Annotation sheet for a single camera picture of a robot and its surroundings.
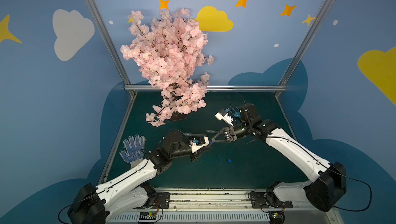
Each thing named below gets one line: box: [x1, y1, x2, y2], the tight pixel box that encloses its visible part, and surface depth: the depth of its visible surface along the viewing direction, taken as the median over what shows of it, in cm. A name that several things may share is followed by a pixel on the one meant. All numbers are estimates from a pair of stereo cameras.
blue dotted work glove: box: [119, 134, 145, 168], surface depth 95 cm
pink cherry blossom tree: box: [120, 8, 214, 127], surface depth 72 cm
